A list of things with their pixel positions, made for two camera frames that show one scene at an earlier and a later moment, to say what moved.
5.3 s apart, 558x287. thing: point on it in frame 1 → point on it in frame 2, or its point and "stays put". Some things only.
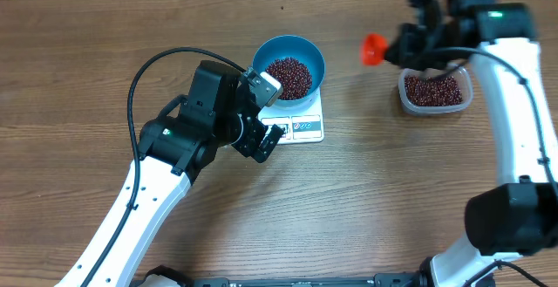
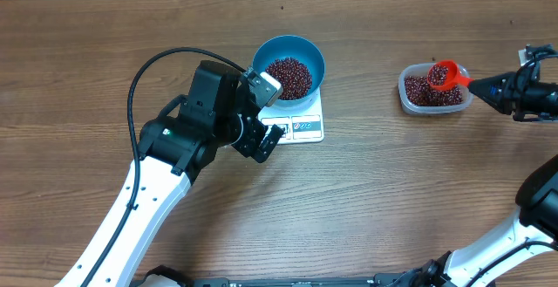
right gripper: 410,43 → 513,96
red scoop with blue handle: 373,49 → 454,80
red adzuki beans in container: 432,92 stays put
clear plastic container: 443,91 stays put
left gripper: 257,132 stays put
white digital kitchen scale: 301,125 stays put
